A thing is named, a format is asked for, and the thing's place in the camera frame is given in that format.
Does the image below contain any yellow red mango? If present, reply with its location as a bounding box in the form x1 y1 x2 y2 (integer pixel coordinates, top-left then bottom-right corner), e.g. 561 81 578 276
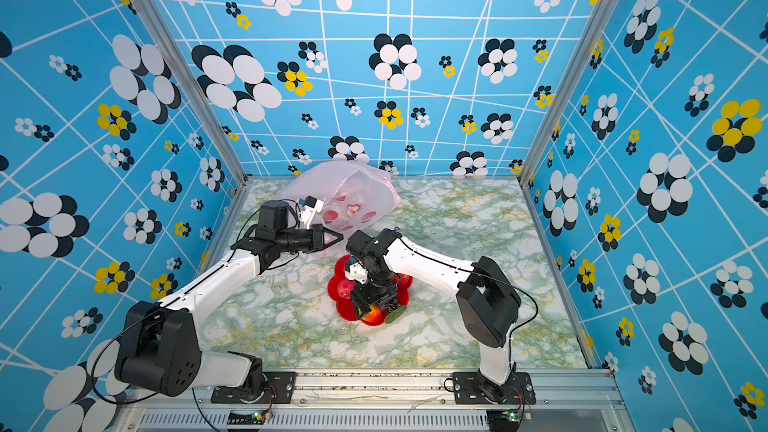
361 306 386 326

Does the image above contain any pink plastic bag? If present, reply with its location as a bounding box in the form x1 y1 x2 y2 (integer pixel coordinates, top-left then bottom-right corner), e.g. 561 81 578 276
276 161 401 236

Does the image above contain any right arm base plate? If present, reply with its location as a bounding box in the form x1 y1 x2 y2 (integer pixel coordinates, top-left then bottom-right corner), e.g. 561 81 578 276
451 371 537 406

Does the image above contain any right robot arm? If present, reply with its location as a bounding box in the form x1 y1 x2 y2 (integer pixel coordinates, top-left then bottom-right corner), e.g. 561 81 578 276
345 229 535 405

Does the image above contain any left aluminium corner post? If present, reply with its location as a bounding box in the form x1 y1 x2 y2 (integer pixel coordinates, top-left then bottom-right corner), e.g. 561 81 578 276
131 0 247 187

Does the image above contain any red flower-shaped plate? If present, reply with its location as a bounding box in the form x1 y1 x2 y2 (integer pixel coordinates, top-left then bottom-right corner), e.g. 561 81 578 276
327 255 413 324

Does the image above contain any right aluminium corner post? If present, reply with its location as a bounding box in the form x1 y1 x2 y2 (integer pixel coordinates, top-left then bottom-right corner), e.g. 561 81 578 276
518 0 620 186

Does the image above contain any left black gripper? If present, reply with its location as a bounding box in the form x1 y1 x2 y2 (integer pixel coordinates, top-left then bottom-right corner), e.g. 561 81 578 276
277 225 343 256

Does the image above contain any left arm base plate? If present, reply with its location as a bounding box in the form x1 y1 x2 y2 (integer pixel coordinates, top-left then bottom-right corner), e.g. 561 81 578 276
210 371 297 405

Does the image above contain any aluminium front rail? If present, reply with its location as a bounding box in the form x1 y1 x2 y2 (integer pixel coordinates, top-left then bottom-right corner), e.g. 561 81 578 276
113 369 636 431

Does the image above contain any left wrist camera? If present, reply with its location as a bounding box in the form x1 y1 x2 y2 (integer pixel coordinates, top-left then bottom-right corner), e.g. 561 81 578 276
298 196 325 229

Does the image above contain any aluminium corner post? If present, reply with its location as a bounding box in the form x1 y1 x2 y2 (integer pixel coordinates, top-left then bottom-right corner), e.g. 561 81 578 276
131 0 247 187
518 0 620 186

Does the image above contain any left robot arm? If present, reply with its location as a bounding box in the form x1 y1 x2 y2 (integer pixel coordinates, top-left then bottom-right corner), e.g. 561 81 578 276
114 196 343 401

